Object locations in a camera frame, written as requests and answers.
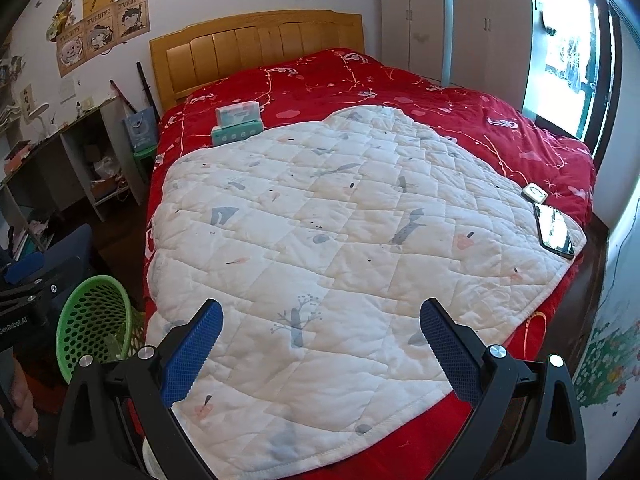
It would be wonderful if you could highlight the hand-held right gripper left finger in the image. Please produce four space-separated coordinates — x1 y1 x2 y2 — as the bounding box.
52 299 224 480

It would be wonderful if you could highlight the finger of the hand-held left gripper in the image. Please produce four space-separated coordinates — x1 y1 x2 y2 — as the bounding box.
0 252 83 311

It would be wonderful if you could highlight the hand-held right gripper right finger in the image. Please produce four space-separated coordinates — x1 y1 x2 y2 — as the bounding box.
419 298 587 480

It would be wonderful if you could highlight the green plastic basket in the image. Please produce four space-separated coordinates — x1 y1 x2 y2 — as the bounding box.
56 276 146 386

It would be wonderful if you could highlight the person's left hand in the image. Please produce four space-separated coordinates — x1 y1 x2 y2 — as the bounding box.
9 357 41 438

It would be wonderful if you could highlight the dark blue chair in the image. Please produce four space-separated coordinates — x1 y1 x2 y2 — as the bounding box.
30 224 97 291

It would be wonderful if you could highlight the clear plastic bag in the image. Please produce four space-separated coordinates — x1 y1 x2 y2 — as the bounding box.
92 155 121 182

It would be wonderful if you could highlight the white desk with shelves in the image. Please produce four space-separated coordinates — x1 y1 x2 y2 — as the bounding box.
0 95 146 261

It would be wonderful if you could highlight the white desk lamp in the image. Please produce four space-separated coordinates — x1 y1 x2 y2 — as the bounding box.
22 102 51 136

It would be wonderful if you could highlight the green plastic stool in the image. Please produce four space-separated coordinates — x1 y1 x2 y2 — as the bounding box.
132 145 160 183

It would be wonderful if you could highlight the black smartphone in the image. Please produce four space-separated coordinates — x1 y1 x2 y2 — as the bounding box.
534 203 576 259

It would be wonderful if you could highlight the white quilted mat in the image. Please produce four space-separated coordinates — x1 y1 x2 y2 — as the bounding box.
146 106 587 480

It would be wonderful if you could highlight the light blue gift bag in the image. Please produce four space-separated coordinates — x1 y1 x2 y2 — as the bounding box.
124 107 161 152

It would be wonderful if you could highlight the red long stick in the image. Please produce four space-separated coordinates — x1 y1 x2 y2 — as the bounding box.
110 79 136 116

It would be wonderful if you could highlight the dark long stick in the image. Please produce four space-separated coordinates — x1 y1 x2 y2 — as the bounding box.
136 61 161 116

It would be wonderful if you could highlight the teal dotted tissue pack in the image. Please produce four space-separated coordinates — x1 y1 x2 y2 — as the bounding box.
210 119 265 147

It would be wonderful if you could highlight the white teal tissue pack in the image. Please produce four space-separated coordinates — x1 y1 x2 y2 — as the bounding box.
215 102 262 128

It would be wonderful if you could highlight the red printed bedspread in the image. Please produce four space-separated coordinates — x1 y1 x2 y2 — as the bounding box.
142 48 598 480

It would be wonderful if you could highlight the wooden bed headboard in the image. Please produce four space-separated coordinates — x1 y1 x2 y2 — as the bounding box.
149 10 366 113

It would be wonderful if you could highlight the white wardrobe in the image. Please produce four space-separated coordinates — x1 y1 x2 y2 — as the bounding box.
379 0 453 83
445 0 533 93

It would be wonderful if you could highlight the green flower wall sticker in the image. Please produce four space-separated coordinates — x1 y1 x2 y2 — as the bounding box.
575 310 632 403

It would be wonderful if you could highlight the brown cartoon wall poster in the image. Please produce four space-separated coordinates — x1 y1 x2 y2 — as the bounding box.
85 14 121 55
56 27 90 78
117 0 151 38

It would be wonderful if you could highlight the dark wooden door frame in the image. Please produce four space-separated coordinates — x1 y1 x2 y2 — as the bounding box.
520 0 626 161

